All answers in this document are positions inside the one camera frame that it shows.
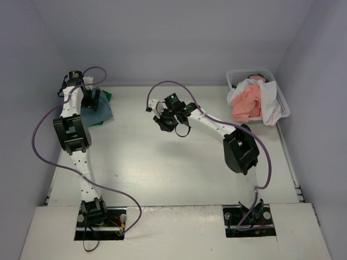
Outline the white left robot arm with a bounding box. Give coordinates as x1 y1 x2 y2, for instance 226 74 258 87
53 70 108 228

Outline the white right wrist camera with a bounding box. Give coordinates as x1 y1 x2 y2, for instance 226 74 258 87
146 99 166 115

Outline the pink t shirt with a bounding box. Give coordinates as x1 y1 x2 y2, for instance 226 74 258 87
229 75 282 122

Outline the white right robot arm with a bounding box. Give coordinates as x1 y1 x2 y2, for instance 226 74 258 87
147 93 260 223

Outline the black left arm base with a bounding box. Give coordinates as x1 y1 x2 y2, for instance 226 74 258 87
74 207 127 241

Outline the white t shirt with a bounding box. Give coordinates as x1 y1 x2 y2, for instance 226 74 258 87
227 78 282 127

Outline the grey-blue t shirt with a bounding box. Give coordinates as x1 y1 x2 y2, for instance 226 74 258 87
81 87 113 127

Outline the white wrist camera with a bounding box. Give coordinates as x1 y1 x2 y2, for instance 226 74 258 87
83 76 94 89
146 99 166 115

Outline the black loop cable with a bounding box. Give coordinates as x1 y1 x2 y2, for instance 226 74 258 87
82 227 100 252

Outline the green t shirt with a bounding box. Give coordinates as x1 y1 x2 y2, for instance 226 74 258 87
88 90 113 126

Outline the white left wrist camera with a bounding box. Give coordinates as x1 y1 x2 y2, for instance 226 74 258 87
83 76 94 89

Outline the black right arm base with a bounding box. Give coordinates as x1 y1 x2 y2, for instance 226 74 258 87
222 203 277 238

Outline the white laundry basket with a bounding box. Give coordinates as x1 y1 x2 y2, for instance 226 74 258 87
226 68 291 118

